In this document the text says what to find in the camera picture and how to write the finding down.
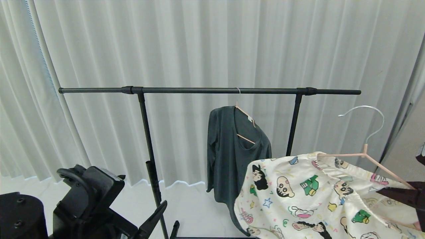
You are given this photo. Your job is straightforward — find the white curtain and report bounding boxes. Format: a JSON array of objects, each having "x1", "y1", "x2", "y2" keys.
[{"x1": 0, "y1": 0, "x2": 425, "y2": 188}]

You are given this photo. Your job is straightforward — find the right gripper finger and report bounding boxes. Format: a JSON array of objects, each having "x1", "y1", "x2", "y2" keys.
[{"x1": 376, "y1": 181, "x2": 425, "y2": 209}]

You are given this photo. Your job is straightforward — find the pink clothes hanger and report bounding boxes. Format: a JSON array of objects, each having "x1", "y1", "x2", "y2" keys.
[
  {"x1": 234, "y1": 88, "x2": 258, "y2": 145},
  {"x1": 318, "y1": 105, "x2": 417, "y2": 191}
]

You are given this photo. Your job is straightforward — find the dark grey sleeveless shirt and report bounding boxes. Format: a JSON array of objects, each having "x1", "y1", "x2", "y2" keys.
[{"x1": 206, "y1": 106, "x2": 272, "y2": 237}]

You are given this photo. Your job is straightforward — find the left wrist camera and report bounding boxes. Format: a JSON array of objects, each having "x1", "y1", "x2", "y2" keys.
[{"x1": 53, "y1": 165, "x2": 126, "y2": 233}]

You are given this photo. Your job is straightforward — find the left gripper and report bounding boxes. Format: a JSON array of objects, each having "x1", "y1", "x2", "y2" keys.
[{"x1": 48, "y1": 200, "x2": 168, "y2": 239}]

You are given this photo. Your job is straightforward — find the black clothes rack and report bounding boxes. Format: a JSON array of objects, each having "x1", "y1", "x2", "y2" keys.
[{"x1": 59, "y1": 86, "x2": 362, "y2": 239}]

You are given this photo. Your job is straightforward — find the cream printed garment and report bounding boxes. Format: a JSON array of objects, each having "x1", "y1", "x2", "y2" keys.
[{"x1": 234, "y1": 151, "x2": 425, "y2": 239}]

